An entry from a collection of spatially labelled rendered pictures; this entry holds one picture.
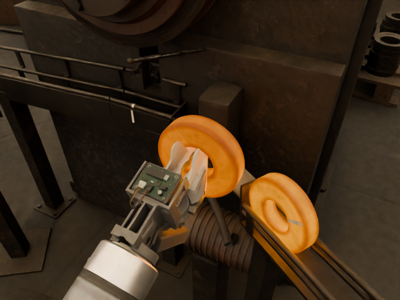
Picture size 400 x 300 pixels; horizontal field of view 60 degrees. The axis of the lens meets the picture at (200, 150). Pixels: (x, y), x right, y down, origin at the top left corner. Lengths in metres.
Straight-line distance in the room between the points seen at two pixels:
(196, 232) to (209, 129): 0.40
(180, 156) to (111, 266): 0.20
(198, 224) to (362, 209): 1.02
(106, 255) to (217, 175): 0.22
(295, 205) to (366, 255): 1.00
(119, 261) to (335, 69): 0.59
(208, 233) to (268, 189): 0.27
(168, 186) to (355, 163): 1.57
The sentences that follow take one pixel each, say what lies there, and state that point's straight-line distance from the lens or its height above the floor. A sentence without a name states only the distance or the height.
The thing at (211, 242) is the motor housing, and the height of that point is 0.50.
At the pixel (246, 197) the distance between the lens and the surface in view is 0.73.
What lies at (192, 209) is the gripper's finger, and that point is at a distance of 0.53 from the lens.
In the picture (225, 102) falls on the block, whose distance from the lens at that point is 0.79.
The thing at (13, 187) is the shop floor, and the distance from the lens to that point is 1.90.
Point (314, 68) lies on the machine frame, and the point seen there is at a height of 0.87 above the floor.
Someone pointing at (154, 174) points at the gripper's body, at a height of 0.89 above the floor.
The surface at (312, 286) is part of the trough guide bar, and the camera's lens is 0.65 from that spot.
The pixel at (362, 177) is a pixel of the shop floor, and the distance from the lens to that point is 1.90.
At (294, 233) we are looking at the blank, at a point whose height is 0.71.
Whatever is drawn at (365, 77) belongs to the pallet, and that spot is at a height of 0.14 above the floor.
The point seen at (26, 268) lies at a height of 0.01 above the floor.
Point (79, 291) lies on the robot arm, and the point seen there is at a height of 0.83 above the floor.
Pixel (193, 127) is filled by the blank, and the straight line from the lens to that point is 0.54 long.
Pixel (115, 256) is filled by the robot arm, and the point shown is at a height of 0.85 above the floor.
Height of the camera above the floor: 1.23
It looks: 41 degrees down
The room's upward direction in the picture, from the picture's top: straight up
